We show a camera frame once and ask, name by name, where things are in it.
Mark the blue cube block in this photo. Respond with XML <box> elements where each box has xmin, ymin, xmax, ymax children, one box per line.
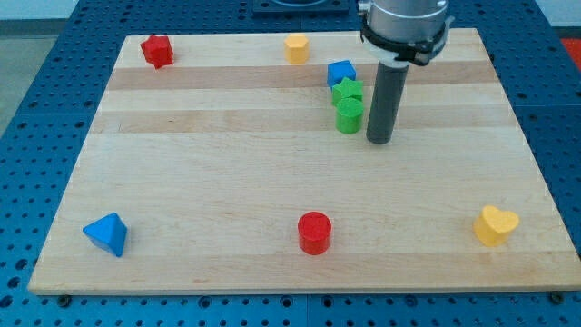
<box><xmin>327</xmin><ymin>60</ymin><xmax>357</xmax><ymax>89</ymax></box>

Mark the yellow hexagon block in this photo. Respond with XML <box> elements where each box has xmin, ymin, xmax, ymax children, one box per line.
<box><xmin>284</xmin><ymin>33</ymin><xmax>310</xmax><ymax>64</ymax></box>

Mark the light wooden board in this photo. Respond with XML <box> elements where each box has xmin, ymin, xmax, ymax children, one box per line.
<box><xmin>28</xmin><ymin>28</ymin><xmax>580</xmax><ymax>296</ymax></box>

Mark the yellow heart block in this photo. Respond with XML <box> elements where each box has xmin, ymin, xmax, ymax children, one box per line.
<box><xmin>472</xmin><ymin>205</ymin><xmax>520</xmax><ymax>247</ymax></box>

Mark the green cylinder block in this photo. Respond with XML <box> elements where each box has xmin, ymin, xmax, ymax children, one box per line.
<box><xmin>335</xmin><ymin>98</ymin><xmax>364</xmax><ymax>134</ymax></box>

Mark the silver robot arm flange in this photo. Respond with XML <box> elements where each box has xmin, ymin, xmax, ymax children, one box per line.
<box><xmin>357</xmin><ymin>0</ymin><xmax>454</xmax><ymax>69</ymax></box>

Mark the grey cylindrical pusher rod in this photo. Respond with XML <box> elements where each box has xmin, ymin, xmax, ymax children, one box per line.
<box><xmin>366</xmin><ymin>63</ymin><xmax>408</xmax><ymax>144</ymax></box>

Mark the red cylinder block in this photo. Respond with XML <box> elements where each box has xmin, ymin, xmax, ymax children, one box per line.
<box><xmin>297</xmin><ymin>212</ymin><xmax>332</xmax><ymax>255</ymax></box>

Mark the blue triangle block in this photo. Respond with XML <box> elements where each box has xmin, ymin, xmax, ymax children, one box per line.
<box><xmin>83</xmin><ymin>213</ymin><xmax>128</xmax><ymax>257</ymax></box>

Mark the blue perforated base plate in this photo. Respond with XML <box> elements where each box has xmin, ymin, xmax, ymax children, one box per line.
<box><xmin>1</xmin><ymin>0</ymin><xmax>580</xmax><ymax>326</ymax></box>

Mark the green star block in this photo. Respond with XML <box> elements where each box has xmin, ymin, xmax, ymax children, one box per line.
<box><xmin>331</xmin><ymin>77</ymin><xmax>363</xmax><ymax>105</ymax></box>

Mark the red star block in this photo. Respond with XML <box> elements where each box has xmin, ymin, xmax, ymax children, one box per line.
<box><xmin>140</xmin><ymin>35</ymin><xmax>173</xmax><ymax>69</ymax></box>

